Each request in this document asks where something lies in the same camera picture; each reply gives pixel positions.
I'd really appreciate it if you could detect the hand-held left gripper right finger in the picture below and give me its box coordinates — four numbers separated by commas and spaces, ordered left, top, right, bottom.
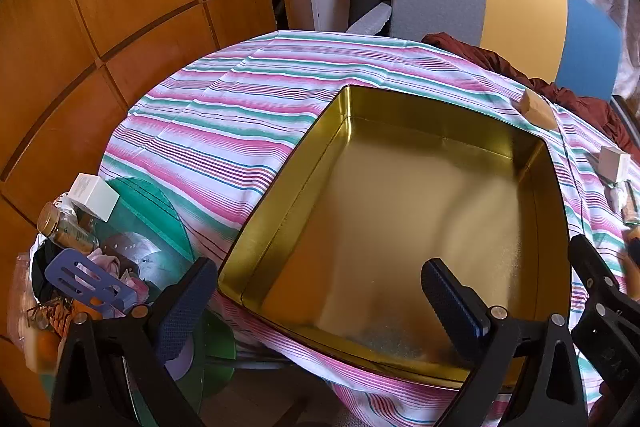
421, 258, 591, 427

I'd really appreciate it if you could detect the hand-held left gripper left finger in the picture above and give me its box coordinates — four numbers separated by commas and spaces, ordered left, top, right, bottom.
50, 257, 221, 427

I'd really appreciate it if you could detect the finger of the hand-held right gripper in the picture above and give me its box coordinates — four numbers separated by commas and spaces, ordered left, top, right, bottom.
568, 234, 640, 388

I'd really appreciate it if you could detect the small white box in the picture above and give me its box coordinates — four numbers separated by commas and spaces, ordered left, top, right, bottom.
599, 146, 632, 185

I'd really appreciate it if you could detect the gold metal tin box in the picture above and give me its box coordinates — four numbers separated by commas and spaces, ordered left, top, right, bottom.
217, 84, 573, 390

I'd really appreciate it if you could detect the yellow sponge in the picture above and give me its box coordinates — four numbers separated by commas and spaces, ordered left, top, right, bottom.
517, 89, 558, 131

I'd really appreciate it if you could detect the pink cloth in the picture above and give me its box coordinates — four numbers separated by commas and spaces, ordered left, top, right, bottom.
102, 252, 151, 303

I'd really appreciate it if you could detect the green glass round plate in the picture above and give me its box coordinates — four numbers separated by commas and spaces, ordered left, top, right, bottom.
95, 177, 236, 408

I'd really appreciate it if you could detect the blue slotted spatula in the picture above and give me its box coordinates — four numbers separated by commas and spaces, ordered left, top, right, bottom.
45, 248, 151, 320

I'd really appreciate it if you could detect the glass bottle with gold cap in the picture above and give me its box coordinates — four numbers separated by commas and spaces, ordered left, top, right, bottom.
37, 202, 101, 255

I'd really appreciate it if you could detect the white cube box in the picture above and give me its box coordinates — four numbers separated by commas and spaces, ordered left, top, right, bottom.
69, 173, 121, 223

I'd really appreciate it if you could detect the orange fruit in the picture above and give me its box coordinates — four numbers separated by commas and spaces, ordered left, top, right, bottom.
22, 329, 61, 368

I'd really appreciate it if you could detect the striped tablecloth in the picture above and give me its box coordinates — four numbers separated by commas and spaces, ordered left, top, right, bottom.
100, 29, 640, 427

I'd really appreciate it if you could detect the brown cloth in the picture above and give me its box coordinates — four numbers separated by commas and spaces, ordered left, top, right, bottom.
422, 32, 640, 158

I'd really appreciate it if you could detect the grey yellow blue chair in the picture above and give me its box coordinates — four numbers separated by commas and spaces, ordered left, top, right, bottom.
390, 0, 621, 102

